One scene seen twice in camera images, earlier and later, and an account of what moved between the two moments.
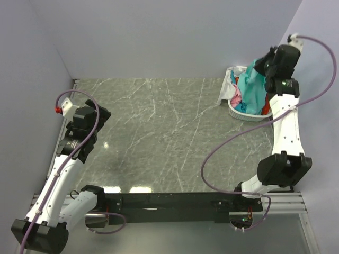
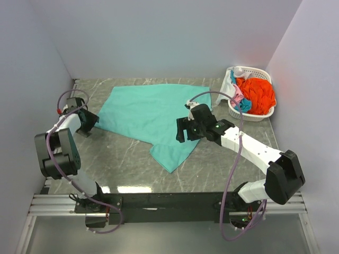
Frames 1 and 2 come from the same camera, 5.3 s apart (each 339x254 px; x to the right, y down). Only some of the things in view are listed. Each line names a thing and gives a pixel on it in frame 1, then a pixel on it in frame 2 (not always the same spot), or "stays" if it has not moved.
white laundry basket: (244, 116) stays
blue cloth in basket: (241, 108) stays
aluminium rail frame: (278, 203) stays
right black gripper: (259, 65) → (183, 124)
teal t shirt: (253, 89) → (149, 114)
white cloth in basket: (229, 86) stays
